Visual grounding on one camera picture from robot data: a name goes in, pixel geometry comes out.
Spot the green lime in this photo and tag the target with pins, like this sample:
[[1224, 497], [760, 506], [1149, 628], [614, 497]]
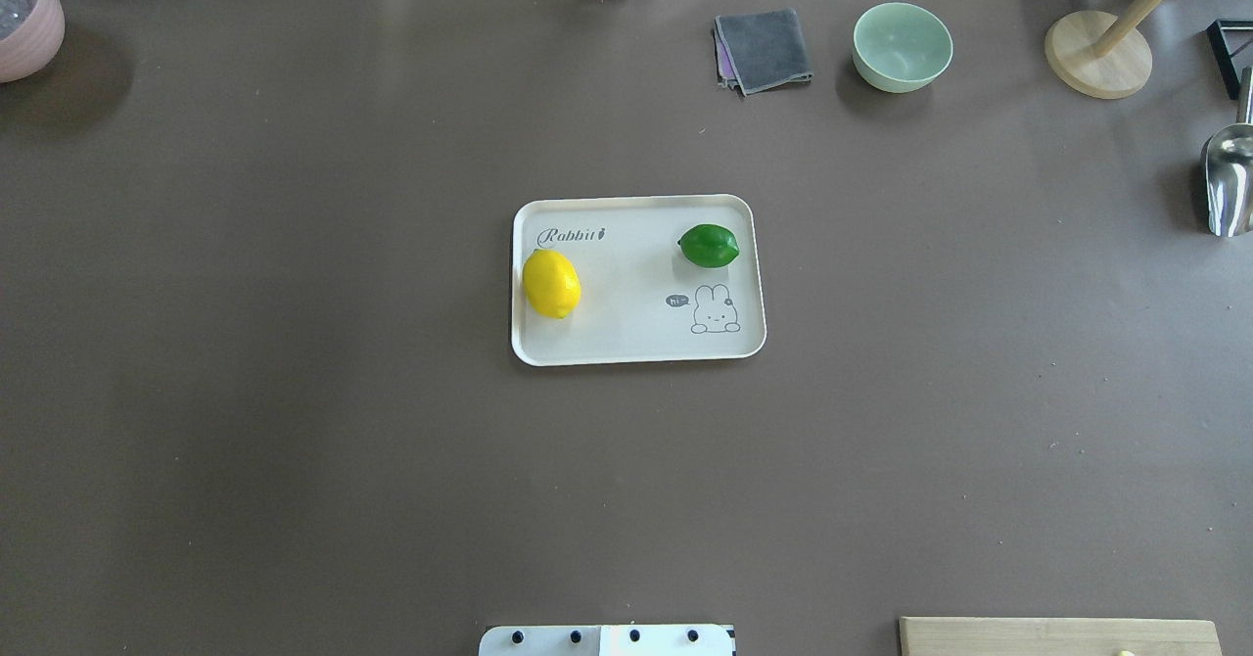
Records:
[[709, 245]]

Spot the steel scoop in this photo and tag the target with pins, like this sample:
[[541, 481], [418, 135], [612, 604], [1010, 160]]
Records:
[[1227, 166]]

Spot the light green bowl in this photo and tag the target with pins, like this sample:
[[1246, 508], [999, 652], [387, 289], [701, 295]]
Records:
[[900, 47]]

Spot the purple cloth under grey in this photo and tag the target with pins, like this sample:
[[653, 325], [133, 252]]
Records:
[[727, 77]]

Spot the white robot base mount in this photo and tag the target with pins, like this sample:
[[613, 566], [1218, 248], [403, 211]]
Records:
[[621, 639]]

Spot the yellow lemon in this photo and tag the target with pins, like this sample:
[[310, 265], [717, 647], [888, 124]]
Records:
[[551, 283]]

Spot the bamboo cutting board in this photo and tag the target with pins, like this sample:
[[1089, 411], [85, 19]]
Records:
[[986, 636]]

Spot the wooden mug stand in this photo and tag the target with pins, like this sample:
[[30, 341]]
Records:
[[1102, 55]]

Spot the grey folded cloth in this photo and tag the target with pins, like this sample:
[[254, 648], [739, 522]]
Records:
[[767, 49]]

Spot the beige rabbit tray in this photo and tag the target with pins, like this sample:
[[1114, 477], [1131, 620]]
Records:
[[642, 300]]

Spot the pink ribbed cup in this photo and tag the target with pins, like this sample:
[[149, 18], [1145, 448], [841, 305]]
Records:
[[32, 32]]

